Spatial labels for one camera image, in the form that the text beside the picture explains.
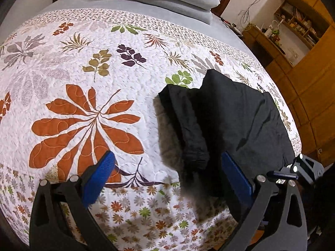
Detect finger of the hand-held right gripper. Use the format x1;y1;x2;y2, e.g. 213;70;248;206
267;154;326;189

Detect white wall cables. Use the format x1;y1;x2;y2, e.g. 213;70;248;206
239;0;274;30

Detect grey bed sheet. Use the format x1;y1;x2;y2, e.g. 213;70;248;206
0;0;262;66

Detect wooden bookshelf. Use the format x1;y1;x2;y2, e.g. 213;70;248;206
273;1;328;50

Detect small potted plant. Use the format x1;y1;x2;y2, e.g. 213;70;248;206
271;27;282;45

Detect dark brown headboard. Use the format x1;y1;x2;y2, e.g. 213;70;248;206
211;0;235;19

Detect wooden wardrobe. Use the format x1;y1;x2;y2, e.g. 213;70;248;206
262;0;335;164

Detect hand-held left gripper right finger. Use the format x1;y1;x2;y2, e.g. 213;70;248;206
221;152;308;251

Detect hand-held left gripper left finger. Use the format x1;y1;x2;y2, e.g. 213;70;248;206
29;150;118;251

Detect black pants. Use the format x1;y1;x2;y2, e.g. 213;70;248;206
158;69;295;198

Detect white floral quilt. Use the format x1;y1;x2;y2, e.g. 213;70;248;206
0;8;303;249

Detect wooden desk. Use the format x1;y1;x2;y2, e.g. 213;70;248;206
242;24;294;68

